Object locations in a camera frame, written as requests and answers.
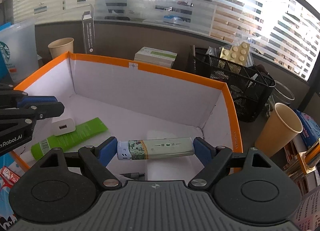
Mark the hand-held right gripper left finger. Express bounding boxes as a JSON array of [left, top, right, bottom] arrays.
[[37, 136, 123, 189]]

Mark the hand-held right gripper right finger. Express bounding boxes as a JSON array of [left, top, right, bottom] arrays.
[[187, 136, 272, 190]]

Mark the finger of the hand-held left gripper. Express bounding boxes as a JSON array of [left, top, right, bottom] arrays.
[[0, 102, 66, 122], [0, 83, 59, 109]]

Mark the white charger plug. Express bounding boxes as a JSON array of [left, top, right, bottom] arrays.
[[51, 118, 76, 137]]

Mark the green tube white cap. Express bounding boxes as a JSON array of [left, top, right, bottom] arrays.
[[31, 117, 109, 161]]

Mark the black pen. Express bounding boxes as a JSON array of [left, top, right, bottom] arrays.
[[120, 172, 146, 181]]

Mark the green white lighter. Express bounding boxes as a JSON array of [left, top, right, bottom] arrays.
[[117, 137, 195, 161]]

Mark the orange cardboard box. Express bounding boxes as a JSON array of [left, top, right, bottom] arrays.
[[10, 51, 244, 182]]

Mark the red printed packet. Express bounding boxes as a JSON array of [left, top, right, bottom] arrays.
[[0, 166, 22, 187]]

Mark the translucent plastic cup green logo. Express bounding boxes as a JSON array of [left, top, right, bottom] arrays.
[[0, 19, 39, 83]]

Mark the beige paper cup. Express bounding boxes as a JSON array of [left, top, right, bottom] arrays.
[[48, 37, 75, 60], [254, 102, 304, 158]]

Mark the blue printed desk mat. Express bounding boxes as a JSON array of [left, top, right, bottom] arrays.
[[0, 151, 30, 231]]

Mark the black mesh desk organizer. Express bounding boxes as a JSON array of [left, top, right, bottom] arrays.
[[188, 45, 276, 123]]

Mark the tall dark carton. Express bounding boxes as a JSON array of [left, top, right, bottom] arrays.
[[81, 4, 97, 54]]

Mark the stack of thin booklets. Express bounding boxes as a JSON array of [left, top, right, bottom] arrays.
[[284, 136, 313, 195]]

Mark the yellow pill blister pack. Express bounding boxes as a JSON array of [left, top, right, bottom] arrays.
[[219, 42, 251, 66]]

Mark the clear round container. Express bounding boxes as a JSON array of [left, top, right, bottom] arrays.
[[270, 80, 296, 106]]

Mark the white green flat box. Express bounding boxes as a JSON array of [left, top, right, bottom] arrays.
[[134, 46, 178, 69]]

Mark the perfume bottle gold cap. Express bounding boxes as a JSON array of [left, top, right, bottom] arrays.
[[299, 138, 320, 174]]

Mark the blue printed packet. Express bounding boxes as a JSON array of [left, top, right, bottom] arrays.
[[292, 109, 320, 148]]

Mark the white printed pouch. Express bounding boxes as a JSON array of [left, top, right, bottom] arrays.
[[296, 183, 320, 231]]

